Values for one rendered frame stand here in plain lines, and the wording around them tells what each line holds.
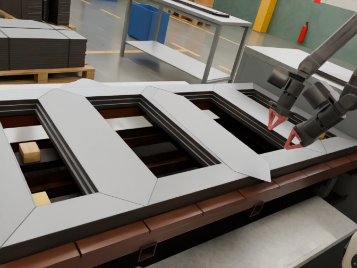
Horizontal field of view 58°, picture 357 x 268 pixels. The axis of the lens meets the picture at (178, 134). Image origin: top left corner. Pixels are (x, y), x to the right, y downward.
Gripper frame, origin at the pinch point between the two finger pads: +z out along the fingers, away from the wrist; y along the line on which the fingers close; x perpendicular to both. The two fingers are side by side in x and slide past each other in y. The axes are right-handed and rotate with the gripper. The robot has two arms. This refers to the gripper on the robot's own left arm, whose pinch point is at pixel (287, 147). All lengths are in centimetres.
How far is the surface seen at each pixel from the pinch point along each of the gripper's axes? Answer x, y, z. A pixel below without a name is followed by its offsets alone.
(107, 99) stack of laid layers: -58, 17, 46
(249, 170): -0.3, 4.4, 14.3
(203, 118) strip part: -31.3, -10.2, 30.1
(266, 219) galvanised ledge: 16.7, -4.6, 27.0
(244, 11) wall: -535, -916, 340
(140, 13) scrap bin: -362, -295, 243
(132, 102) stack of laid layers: -55, 6, 46
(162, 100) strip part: -49, -4, 39
